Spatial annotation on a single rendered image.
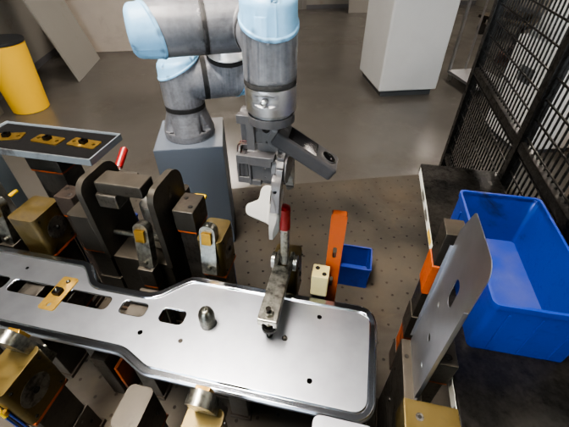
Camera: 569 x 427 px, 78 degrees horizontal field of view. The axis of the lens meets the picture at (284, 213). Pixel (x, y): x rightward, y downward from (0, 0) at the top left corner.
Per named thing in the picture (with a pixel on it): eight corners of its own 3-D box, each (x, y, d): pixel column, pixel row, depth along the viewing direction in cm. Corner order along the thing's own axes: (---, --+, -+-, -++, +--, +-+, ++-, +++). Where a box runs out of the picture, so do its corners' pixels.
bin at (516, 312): (465, 346, 62) (494, 304, 54) (441, 231, 85) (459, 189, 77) (566, 365, 60) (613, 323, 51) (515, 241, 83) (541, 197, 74)
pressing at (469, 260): (411, 402, 58) (489, 268, 36) (407, 340, 67) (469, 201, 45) (415, 403, 58) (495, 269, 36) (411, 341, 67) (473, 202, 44)
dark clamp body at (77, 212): (114, 308, 107) (63, 214, 82) (135, 279, 116) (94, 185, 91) (136, 313, 106) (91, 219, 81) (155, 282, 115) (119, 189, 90)
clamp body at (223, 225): (215, 330, 102) (193, 240, 77) (227, 300, 110) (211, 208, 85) (236, 335, 101) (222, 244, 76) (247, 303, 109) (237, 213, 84)
